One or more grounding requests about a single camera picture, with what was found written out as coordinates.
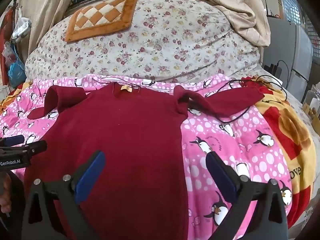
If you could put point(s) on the grey refrigerator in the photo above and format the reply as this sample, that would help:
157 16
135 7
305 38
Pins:
292 51

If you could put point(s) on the yellow red cartoon blanket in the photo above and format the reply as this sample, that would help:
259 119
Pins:
295 141

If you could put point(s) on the blue plastic bag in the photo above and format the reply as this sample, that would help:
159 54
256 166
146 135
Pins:
16 71

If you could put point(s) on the dark red sweater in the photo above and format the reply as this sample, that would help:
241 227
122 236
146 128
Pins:
141 192

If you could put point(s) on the white plastic bag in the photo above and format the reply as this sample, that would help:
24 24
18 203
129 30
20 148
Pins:
22 28

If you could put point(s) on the beige curtain right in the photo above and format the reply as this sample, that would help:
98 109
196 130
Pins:
248 19

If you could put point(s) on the person's left hand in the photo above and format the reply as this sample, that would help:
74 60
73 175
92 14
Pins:
5 201

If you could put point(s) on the black charger plug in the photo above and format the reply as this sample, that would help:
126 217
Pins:
273 69

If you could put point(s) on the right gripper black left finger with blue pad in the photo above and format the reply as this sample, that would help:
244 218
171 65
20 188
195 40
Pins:
41 220

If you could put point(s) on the pink penguin blanket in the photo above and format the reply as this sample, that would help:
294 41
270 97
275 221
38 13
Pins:
245 142

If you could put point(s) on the beige curtain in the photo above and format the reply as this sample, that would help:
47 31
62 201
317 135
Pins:
248 19
43 15

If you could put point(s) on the orange checkered cushion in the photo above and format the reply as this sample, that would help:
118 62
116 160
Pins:
107 17

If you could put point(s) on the floral quilt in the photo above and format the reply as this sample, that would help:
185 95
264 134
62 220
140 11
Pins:
169 40

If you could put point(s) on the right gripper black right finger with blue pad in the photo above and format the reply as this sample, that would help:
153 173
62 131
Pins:
269 218

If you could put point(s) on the beige curtain left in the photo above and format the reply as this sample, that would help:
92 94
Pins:
43 15

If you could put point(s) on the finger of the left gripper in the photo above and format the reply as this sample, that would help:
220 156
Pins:
35 148
11 141

